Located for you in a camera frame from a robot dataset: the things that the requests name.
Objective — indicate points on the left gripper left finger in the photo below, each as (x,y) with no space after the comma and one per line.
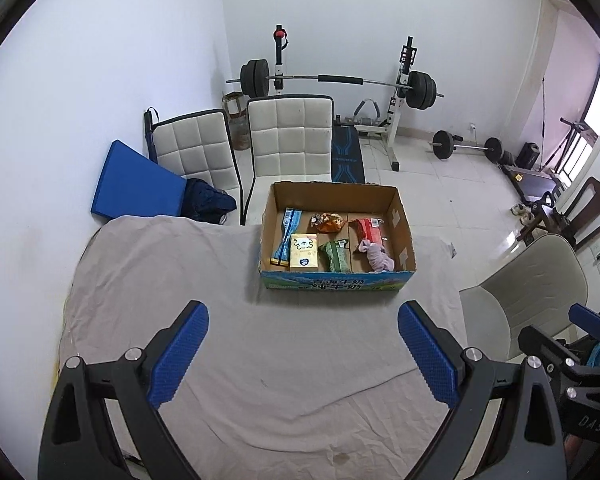
(78,440)

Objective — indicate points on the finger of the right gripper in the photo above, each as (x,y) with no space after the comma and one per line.
(585,319)

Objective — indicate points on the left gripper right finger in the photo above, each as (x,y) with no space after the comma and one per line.
(526,439)

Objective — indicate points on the lilac cloth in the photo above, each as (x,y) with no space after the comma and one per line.
(376,256)

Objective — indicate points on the red snack packet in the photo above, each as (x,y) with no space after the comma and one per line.
(368,229)

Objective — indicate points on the green snack packet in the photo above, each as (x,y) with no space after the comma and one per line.
(336,253)

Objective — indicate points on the yellow tissue pack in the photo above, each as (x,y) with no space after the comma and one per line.
(303,252)

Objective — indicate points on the orange snack packet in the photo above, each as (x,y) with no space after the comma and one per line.
(327,222)

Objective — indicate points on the blue snack packet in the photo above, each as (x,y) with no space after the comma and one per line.
(290,223)

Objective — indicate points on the grey shell chair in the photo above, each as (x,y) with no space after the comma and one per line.
(537,287)

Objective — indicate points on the dark wooden chair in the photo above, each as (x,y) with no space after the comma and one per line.
(579,224)

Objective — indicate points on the black treadmill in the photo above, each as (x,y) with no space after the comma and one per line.
(532,186)

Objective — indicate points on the black speaker box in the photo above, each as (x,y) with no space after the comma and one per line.
(528,155)

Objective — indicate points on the dark blue garment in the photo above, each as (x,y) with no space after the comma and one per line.
(204,203)

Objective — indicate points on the blue foam mat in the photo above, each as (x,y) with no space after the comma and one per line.
(132,185)

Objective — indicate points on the open cardboard box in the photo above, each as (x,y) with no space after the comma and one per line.
(352,201)

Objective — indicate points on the floor barbell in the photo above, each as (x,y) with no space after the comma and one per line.
(445,144)

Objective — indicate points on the white padded chair left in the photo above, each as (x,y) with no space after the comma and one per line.
(197,145)

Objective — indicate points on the white padded chair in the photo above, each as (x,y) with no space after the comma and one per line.
(291,140)
(197,145)

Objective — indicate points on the black weight bench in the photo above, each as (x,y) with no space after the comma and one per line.
(347,160)

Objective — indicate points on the white bench press rack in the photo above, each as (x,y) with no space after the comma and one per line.
(388,128)

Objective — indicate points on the white padded chair right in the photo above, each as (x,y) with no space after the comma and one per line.
(291,140)

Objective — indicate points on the barbell on rack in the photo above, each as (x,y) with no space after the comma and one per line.
(420,92)

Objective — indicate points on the brown gas cylinder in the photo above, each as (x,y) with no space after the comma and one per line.
(234,104)

